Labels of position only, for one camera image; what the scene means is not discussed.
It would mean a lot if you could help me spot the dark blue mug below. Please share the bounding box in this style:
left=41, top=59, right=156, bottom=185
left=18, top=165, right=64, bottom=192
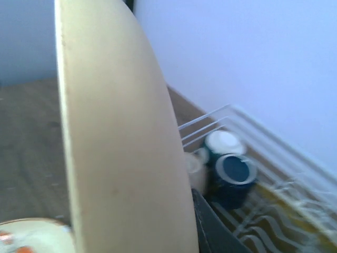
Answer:
left=213, top=154, right=258, bottom=210

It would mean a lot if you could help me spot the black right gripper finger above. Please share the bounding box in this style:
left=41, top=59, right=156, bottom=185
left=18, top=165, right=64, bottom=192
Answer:
left=192, top=189, right=250, bottom=253

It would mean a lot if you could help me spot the round bamboo steamer tray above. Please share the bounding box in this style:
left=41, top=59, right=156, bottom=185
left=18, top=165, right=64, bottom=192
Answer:
left=256, top=181, right=336, bottom=250

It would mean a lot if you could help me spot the cream orange plate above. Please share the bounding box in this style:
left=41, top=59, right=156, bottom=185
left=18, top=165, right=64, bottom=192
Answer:
left=55, top=1, right=199, bottom=252

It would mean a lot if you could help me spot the white bowl teal outside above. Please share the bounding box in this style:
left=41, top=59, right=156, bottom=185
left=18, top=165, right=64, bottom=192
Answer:
left=196, top=130, right=247, bottom=165

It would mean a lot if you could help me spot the small white bowl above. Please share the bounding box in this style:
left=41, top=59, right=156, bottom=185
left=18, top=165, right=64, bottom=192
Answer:
left=184, top=152, right=208, bottom=196

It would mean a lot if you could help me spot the bird painted plate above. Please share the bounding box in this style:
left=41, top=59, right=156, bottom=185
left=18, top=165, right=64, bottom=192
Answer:
left=1, top=218, right=76, bottom=252

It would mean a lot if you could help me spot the white wire dish rack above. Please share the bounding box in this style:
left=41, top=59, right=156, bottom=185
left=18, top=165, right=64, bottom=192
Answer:
left=175, top=105, right=336, bottom=252

